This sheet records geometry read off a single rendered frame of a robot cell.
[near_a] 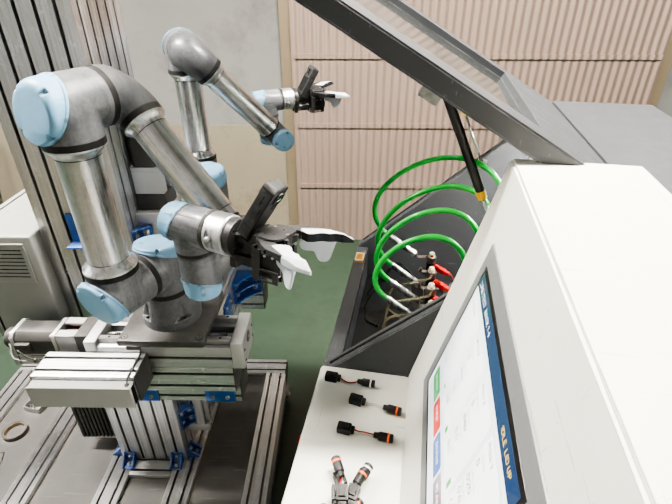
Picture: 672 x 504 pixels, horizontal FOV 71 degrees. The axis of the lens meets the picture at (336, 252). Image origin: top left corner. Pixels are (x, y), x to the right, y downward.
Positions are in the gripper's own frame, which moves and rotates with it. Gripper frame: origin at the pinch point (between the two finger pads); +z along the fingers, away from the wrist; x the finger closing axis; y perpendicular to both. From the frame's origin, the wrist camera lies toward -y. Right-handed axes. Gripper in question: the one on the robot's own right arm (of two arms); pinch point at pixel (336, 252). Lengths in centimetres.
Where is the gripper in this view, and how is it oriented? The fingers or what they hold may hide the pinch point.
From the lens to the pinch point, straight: 74.5
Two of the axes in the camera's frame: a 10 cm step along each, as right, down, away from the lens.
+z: 8.9, 2.3, -3.9
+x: -4.5, 3.4, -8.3
